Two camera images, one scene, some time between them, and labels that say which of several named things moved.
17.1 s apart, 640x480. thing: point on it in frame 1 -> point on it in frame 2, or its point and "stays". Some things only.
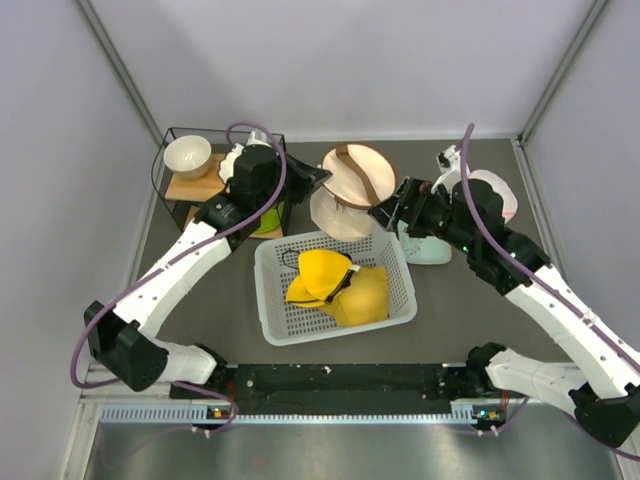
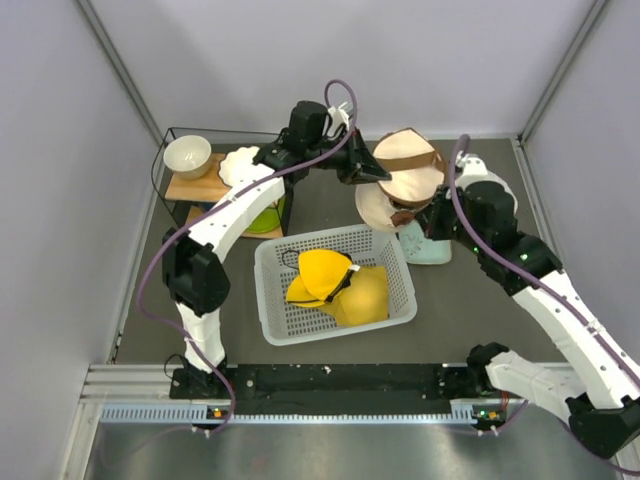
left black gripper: [305, 176] -> [358, 155]
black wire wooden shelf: [185, 174] stays
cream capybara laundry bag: [360, 180] -> [417, 174]
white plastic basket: [276, 266] stays
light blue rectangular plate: [427, 251] stays
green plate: [269, 218] stays
